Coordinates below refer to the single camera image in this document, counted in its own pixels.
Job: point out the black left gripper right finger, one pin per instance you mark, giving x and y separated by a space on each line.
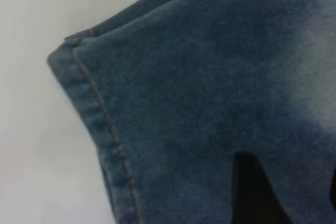
334 187

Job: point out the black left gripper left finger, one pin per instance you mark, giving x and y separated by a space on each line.
254 195

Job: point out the blue denim jeans shorts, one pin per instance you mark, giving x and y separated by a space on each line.
183 77

